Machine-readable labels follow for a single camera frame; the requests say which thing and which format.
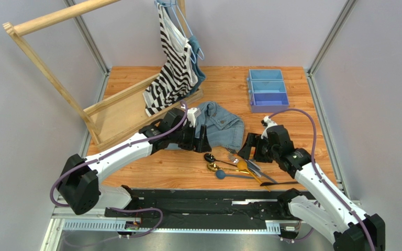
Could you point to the dark blue plastic knife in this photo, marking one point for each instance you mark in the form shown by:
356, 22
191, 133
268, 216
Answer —
262, 174

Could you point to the dark blue plastic spoon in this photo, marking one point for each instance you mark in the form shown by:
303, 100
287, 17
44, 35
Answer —
220, 174

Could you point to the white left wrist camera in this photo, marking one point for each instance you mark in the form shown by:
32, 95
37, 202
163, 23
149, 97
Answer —
192, 115

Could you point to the wooden clothes rack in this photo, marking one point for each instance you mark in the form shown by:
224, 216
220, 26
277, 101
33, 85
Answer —
21, 76

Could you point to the gold metal spoon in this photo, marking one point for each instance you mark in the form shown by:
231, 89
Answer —
214, 167

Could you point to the black white striped top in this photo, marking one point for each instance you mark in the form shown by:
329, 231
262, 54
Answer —
176, 78

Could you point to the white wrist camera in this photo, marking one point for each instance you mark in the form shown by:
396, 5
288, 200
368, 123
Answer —
192, 115
267, 122

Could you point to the black metal spoon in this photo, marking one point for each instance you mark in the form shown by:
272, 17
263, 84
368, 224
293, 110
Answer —
211, 159

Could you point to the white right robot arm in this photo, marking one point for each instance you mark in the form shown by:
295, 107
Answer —
344, 224

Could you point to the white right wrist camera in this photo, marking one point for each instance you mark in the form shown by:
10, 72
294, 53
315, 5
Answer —
267, 122

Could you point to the light blue denim jacket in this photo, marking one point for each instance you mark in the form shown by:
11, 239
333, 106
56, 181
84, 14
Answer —
223, 128

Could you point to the blue three-compartment organizer tray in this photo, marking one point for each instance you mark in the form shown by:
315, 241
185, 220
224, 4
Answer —
267, 91

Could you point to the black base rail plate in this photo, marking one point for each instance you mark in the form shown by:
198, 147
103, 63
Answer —
204, 209

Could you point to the silver metal fork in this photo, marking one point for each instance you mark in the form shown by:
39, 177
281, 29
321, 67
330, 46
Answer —
234, 158

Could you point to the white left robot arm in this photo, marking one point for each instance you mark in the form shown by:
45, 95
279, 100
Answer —
80, 183

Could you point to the black plastic knife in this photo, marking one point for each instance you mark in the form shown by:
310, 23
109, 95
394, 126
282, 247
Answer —
278, 183

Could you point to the teal hanging garment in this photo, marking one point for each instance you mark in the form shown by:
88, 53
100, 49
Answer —
197, 66

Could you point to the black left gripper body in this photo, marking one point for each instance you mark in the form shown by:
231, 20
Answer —
184, 137

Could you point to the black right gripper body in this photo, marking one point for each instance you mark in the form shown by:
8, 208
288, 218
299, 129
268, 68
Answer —
255, 149

